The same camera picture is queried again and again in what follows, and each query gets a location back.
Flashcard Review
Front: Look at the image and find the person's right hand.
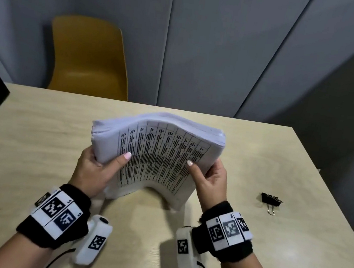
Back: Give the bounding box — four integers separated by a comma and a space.
181, 155, 233, 216

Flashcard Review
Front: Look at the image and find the person's left hand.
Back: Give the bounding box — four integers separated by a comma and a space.
67, 144, 133, 203

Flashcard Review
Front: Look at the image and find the stack of printed paper sheets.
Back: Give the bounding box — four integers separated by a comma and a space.
82, 104, 229, 217

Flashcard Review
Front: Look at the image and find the white paper sheet with table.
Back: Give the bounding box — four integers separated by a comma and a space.
87, 114, 227, 213

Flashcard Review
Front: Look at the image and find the black binder clip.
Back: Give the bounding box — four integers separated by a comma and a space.
259, 192, 285, 217

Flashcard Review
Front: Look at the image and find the person's left forearm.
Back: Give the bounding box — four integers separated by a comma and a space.
0, 231, 55, 268

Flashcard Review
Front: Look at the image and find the black right wristband with markers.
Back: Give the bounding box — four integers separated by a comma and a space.
188, 197, 260, 266

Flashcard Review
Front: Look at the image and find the black wristband with markers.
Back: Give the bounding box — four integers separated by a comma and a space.
15, 179, 95, 254
188, 197, 260, 266

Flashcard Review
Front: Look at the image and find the black left wristband with markers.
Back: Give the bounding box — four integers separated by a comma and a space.
15, 179, 95, 254

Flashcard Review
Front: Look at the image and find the yellow plastic chair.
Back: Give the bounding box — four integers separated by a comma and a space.
43, 13, 138, 102

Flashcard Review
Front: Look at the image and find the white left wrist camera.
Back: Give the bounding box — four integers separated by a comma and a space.
71, 212, 115, 268

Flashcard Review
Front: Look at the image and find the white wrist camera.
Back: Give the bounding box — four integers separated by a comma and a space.
172, 224, 206, 268
71, 212, 115, 268

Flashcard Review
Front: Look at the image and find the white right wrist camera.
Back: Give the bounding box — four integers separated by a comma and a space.
172, 224, 206, 268

